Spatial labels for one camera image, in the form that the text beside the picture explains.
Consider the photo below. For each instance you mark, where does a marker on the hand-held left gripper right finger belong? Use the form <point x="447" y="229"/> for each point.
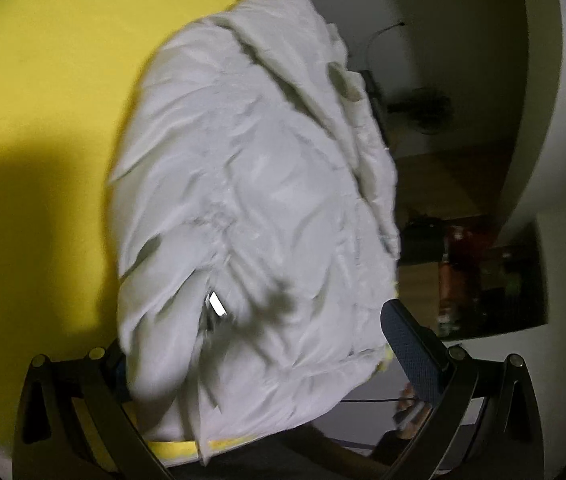
<point x="413" y="350"/>

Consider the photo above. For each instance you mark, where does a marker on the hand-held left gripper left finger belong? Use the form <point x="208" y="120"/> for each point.
<point x="108" y="392"/>

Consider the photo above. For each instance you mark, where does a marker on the white puffer jacket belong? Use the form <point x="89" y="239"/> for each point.
<point x="243" y="185"/>

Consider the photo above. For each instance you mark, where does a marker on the black standing fan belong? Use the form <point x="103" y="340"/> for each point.
<point x="425" y="110"/>

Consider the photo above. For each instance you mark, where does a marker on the yellow blanket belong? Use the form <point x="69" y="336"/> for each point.
<point x="38" y="85"/>

